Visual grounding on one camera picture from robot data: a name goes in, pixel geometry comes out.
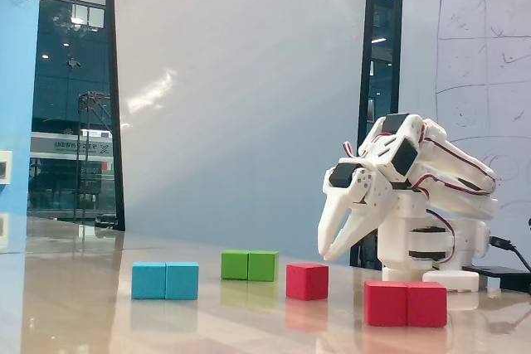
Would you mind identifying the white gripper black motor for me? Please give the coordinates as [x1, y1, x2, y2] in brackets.
[317, 158, 394, 263]

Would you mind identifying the small red cube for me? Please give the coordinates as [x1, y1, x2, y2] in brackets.
[285, 262, 330, 301]

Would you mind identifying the long red block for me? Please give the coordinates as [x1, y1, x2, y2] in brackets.
[363, 280, 448, 328]

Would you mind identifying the long green block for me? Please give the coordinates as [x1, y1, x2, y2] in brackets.
[221, 250, 280, 283]

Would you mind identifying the long blue block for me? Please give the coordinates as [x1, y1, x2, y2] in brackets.
[131, 261, 199, 301]

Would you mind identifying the black power adapter box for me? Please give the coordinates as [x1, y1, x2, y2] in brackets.
[461, 264, 531, 291]

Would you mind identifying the whiteboard with drawings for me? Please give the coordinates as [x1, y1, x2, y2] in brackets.
[398, 0, 531, 289]

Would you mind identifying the metal scaffold tower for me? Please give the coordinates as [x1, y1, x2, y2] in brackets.
[76, 90, 113, 222]

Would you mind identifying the white sign banner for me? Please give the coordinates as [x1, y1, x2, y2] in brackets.
[29, 132, 114, 161]

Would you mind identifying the black power cable with plug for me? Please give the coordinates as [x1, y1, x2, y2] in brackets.
[489, 236, 531, 272]

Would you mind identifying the black window frame post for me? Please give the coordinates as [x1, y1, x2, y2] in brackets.
[349, 0, 378, 269]
[103, 0, 126, 232]

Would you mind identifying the white wall socket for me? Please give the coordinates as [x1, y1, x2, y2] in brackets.
[0, 150, 13, 184]

